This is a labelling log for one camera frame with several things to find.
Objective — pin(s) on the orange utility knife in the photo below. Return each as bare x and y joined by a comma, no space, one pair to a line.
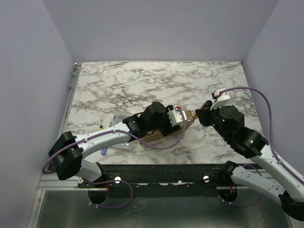
198,113

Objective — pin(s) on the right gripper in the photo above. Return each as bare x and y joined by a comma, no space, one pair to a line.
204,116

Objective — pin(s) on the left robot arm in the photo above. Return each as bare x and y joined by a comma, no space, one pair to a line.
68,154

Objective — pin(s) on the blue handled screwdriver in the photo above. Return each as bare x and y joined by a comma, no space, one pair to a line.
104,151

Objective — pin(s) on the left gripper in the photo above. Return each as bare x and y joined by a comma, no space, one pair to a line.
169,128

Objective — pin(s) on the brown cardboard express box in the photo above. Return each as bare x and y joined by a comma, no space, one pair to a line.
173,131

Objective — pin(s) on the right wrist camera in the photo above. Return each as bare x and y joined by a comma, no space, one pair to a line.
220,98

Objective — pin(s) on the aluminium frame rail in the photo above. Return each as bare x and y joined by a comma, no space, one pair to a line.
51,182

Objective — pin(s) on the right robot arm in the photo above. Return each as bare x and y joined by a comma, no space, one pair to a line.
283,189

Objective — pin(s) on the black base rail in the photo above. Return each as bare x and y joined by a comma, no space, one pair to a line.
160,181

